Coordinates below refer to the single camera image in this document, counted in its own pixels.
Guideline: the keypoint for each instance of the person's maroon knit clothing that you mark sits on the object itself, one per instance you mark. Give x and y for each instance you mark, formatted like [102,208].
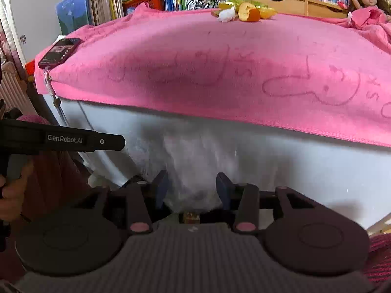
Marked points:
[55,183]

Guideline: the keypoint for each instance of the fruit peel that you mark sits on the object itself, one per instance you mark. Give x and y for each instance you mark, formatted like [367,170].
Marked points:
[249,13]

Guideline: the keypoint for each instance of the white radiator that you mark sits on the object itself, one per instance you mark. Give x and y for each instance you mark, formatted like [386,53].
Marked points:
[12,91]

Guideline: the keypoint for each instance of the green yellow snack packet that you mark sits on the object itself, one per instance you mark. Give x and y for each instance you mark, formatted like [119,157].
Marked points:
[244,0]

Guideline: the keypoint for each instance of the miniature black bicycle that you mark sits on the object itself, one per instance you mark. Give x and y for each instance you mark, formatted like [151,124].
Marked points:
[205,1]

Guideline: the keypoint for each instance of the small red toy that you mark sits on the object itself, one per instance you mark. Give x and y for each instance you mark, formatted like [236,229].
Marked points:
[342,5]

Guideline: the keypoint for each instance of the red plastic crate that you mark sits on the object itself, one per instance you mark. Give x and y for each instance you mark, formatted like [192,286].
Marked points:
[143,3]

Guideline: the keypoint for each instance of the row of large hardcover books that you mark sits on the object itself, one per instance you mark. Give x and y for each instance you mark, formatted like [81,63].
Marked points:
[79,9]

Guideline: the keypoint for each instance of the dark smartphone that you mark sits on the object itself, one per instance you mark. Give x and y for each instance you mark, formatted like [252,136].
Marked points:
[59,52]

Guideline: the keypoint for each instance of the white table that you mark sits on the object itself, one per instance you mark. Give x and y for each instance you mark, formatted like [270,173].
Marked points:
[305,171]

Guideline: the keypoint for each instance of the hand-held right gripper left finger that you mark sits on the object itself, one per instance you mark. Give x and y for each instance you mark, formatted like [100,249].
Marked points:
[160,189]

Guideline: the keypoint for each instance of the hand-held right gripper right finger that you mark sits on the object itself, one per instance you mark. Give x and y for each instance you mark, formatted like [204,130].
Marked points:
[223,189]

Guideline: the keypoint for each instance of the person's left hand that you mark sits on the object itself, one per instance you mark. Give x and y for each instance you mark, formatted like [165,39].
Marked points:
[12,201]

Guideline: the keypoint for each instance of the white translucent plastic bag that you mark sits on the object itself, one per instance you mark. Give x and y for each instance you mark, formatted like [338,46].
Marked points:
[198,171]

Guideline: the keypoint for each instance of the white crumpled tissue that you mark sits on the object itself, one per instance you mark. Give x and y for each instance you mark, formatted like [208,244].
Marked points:
[226,14]

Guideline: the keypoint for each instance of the pink rabbit print blanket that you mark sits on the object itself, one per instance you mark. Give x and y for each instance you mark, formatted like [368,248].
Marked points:
[213,67]

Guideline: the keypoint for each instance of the wooden drawer box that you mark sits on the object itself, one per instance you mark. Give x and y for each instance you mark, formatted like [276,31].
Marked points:
[290,6]

